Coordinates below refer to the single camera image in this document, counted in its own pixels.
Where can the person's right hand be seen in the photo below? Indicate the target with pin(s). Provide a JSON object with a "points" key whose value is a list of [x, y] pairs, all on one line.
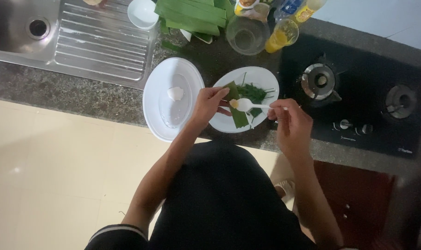
{"points": [[293, 128]]}

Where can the person's left hand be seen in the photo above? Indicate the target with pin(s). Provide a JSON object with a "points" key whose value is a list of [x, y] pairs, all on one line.
{"points": [[205, 106]]}

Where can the person's right fingers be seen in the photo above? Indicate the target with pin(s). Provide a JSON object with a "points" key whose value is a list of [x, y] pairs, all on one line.
{"points": [[278, 109]]}

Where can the white plastic spoon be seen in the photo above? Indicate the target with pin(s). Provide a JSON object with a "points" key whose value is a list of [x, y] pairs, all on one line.
{"points": [[252, 105]]}

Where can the green banana leaf strip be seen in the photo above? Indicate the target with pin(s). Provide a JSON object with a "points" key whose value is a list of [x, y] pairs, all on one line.
{"points": [[236, 107]]}

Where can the pile of green leaf shreds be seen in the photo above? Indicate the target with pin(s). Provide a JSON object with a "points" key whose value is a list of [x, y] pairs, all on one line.
{"points": [[253, 93]]}

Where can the white round plate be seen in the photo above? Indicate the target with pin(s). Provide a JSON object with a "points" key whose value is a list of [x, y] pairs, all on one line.
{"points": [[243, 100]]}

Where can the yellow filling lump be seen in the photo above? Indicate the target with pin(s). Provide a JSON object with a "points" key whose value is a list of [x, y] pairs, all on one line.
{"points": [[234, 103]]}

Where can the glass of orange juice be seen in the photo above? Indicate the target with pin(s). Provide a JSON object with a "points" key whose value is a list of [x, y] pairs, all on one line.
{"points": [[281, 36]]}

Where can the black gas stove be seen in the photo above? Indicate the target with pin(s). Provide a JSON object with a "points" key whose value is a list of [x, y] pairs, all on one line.
{"points": [[352, 93]]}

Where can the person's foot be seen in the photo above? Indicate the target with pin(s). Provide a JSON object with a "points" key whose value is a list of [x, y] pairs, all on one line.
{"points": [[285, 189]]}

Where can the clear glass bowl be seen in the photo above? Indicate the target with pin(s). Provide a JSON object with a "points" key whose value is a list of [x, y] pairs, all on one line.
{"points": [[247, 34]]}

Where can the blue label plastic bottle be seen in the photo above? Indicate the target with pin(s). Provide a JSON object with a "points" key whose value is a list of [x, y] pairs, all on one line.
{"points": [[286, 8]]}

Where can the white dough piece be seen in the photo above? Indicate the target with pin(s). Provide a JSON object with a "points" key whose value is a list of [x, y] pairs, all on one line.
{"points": [[175, 93]]}

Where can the yellow label plastic bottle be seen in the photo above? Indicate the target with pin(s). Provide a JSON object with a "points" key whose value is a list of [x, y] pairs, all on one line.
{"points": [[307, 9]]}

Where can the white oval plate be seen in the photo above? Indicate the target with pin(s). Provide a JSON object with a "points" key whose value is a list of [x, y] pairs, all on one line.
{"points": [[170, 99]]}

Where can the person's black dress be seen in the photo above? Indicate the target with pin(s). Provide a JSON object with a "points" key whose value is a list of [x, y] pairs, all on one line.
{"points": [[217, 201]]}

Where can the brown cabinet door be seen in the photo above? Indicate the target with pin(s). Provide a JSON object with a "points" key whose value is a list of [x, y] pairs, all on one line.
{"points": [[349, 205]]}

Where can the stack of banana leaves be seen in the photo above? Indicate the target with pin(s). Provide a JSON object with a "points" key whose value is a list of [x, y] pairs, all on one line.
{"points": [[193, 15]]}

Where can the small white bowl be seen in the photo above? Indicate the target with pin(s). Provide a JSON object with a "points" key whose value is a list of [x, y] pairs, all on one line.
{"points": [[142, 14]]}

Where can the stainless steel sink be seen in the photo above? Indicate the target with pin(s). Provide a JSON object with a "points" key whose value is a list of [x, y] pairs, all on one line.
{"points": [[68, 38]]}

